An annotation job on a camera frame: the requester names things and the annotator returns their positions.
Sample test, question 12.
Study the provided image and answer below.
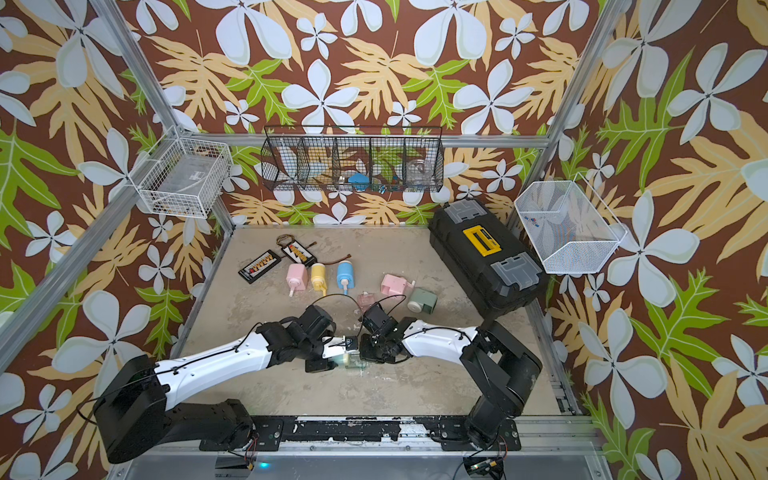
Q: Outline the aluminium frame post right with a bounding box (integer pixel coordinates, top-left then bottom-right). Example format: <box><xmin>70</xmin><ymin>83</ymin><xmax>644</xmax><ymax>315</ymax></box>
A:
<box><xmin>506</xmin><ymin>0</ymin><xmax>632</xmax><ymax>235</ymax></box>

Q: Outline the black charging board left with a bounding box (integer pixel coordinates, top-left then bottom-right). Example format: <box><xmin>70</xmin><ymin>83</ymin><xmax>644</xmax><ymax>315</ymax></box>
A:
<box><xmin>238</xmin><ymin>249</ymin><xmax>281</xmax><ymax>284</ymax></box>

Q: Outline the clear green tray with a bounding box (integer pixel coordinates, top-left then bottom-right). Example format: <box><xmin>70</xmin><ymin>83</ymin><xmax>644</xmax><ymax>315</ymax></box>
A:
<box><xmin>343</xmin><ymin>354</ymin><xmax>368</xmax><ymax>370</ymax></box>

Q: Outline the green pencil sharpener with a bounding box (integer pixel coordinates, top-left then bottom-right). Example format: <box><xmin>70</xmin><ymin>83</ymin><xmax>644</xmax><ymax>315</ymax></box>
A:
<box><xmin>332</xmin><ymin>353</ymin><xmax>355</xmax><ymax>369</ymax></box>
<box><xmin>407</xmin><ymin>288</ymin><xmax>438</xmax><ymax>314</ymax></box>

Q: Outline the white wire basket left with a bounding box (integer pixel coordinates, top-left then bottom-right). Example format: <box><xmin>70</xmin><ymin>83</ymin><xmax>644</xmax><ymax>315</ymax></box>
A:
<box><xmin>130</xmin><ymin>127</ymin><xmax>233</xmax><ymax>219</ymax></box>

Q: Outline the aluminium frame post left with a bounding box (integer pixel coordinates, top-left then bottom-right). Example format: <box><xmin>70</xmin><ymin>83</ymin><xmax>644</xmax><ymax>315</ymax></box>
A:
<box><xmin>92</xmin><ymin>1</ymin><xmax>235</xmax><ymax>234</ymax></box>

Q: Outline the black wire basket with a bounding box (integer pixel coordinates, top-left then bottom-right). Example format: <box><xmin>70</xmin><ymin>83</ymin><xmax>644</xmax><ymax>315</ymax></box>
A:
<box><xmin>260</xmin><ymin>125</ymin><xmax>445</xmax><ymax>193</ymax></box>

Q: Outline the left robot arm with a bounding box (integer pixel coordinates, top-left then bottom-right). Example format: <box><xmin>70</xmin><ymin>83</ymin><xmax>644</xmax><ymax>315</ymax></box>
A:
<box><xmin>93</xmin><ymin>305</ymin><xmax>336</xmax><ymax>464</ymax></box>

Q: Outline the aluminium frame back bar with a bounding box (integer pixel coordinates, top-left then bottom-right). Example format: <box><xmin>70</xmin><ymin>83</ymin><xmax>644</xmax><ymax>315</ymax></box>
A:
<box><xmin>179</xmin><ymin>133</ymin><xmax>550</xmax><ymax>150</ymax></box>

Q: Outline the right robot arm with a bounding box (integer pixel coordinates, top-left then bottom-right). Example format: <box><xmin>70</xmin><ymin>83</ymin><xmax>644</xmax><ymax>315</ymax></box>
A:
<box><xmin>359</xmin><ymin>303</ymin><xmax>543</xmax><ymax>448</ymax></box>

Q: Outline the pink pencil sharpener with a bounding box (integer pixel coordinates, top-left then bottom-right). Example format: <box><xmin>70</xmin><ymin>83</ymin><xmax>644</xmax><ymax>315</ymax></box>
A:
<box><xmin>380</xmin><ymin>274</ymin><xmax>415</xmax><ymax>299</ymax></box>
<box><xmin>286</xmin><ymin>263</ymin><xmax>308</xmax><ymax>297</ymax></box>

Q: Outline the black charging board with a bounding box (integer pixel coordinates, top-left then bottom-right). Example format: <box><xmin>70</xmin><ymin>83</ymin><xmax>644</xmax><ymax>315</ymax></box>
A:
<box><xmin>280</xmin><ymin>240</ymin><xmax>317</xmax><ymax>267</ymax></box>
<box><xmin>238</xmin><ymin>249</ymin><xmax>281</xmax><ymax>284</ymax></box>

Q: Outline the black charging board right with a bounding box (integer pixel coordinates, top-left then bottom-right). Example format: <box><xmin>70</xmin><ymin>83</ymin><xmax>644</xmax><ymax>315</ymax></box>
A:
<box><xmin>280</xmin><ymin>240</ymin><xmax>317</xmax><ymax>267</ymax></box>

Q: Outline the blue pencil sharpener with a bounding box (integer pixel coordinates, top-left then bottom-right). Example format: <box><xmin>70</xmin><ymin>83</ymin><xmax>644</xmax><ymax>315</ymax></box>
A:
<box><xmin>336</xmin><ymin>260</ymin><xmax>355</xmax><ymax>295</ymax></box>

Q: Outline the black yellow-latch toolbox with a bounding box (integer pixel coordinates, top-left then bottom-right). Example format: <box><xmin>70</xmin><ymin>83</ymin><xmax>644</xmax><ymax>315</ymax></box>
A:
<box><xmin>428</xmin><ymin>200</ymin><xmax>549</xmax><ymax>320</ymax></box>

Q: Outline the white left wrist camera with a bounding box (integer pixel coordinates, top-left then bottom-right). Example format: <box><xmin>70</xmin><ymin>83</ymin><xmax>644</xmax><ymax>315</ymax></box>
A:
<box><xmin>322</xmin><ymin>336</ymin><xmax>359</xmax><ymax>359</ymax></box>

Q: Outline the clear pink tray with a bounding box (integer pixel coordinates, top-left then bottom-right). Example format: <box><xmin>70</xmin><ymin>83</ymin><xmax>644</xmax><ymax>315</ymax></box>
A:
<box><xmin>357</xmin><ymin>292</ymin><xmax>376</xmax><ymax>311</ymax></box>

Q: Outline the yellow pencil sharpener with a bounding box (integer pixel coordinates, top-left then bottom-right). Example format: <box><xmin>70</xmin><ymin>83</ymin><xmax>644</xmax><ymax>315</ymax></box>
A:
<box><xmin>310</xmin><ymin>262</ymin><xmax>328</xmax><ymax>296</ymax></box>

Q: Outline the white mesh basket right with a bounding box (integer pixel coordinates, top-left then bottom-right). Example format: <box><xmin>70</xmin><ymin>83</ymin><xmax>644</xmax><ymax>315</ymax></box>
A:
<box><xmin>515</xmin><ymin>180</ymin><xmax>628</xmax><ymax>276</ymax></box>

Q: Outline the aluminium frame post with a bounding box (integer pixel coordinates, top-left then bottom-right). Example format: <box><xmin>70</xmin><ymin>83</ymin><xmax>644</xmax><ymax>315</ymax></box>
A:
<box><xmin>92</xmin><ymin>1</ymin><xmax>235</xmax><ymax>234</ymax></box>
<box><xmin>506</xmin><ymin>0</ymin><xmax>632</xmax><ymax>235</ymax></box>

